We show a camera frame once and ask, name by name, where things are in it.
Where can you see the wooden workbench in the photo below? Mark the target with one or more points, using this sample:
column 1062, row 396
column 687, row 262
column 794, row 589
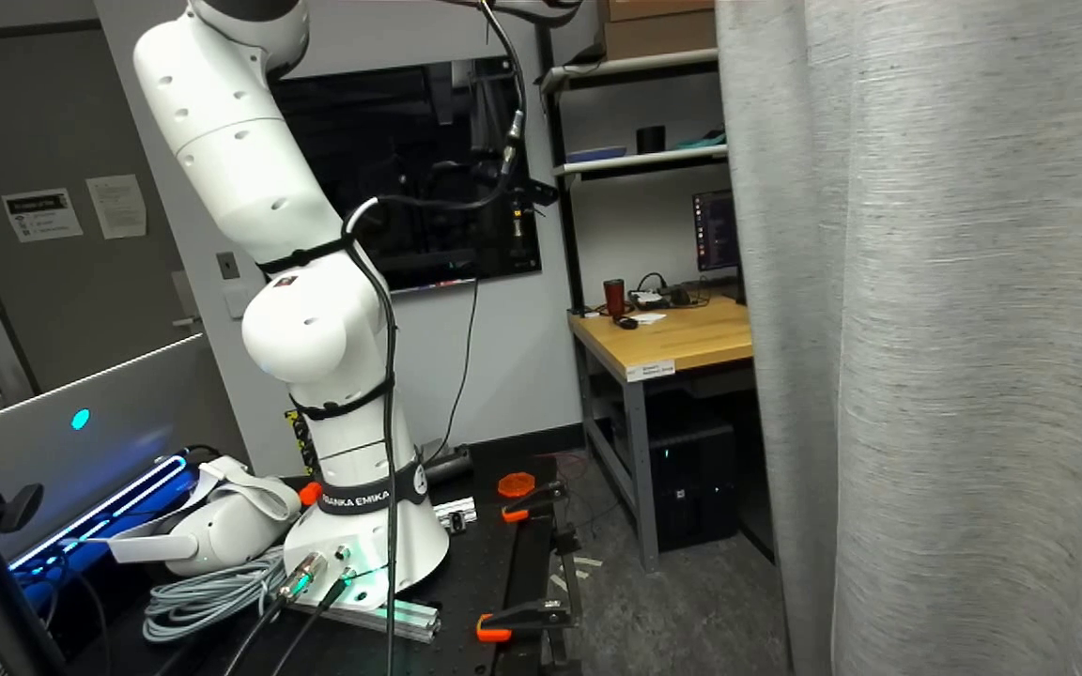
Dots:
column 677, row 341

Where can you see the black wall monitor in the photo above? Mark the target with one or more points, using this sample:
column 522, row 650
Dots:
column 442, row 138

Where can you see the cardboard box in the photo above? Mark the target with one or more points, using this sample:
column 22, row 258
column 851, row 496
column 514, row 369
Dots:
column 659, row 28

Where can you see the small black shelf item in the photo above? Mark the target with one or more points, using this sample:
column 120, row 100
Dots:
column 652, row 139

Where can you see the wall switch plate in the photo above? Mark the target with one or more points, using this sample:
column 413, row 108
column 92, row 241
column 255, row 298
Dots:
column 231, row 264

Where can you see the blue lit case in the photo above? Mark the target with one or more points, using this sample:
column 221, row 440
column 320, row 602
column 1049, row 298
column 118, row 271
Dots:
column 102, row 521

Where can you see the dark books on shelf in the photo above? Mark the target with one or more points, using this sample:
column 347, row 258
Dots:
column 715, row 229

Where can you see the dark red cup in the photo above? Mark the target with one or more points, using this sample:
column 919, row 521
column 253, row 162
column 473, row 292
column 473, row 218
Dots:
column 612, row 298

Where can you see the black computer tower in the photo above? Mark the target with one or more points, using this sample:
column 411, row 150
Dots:
column 697, row 488

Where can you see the white paper notice with text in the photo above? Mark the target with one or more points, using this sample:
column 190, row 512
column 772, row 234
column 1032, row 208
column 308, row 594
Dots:
column 40, row 214

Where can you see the plain white paper notice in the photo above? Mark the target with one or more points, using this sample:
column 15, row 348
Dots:
column 118, row 208

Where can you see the grey door with notices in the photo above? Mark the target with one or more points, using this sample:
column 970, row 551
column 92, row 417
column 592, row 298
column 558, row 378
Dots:
column 55, row 301

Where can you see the metal shelf rack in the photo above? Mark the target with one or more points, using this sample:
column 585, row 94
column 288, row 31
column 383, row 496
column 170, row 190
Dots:
column 641, row 159

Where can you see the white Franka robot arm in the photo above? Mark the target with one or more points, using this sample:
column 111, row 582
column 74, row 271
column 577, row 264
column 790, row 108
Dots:
column 240, row 162

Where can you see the grey panel with cyan light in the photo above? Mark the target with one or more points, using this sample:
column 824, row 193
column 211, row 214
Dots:
column 92, row 417

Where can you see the orange bar clamp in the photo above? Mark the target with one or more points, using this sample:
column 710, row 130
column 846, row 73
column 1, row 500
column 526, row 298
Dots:
column 498, row 624
column 519, row 485

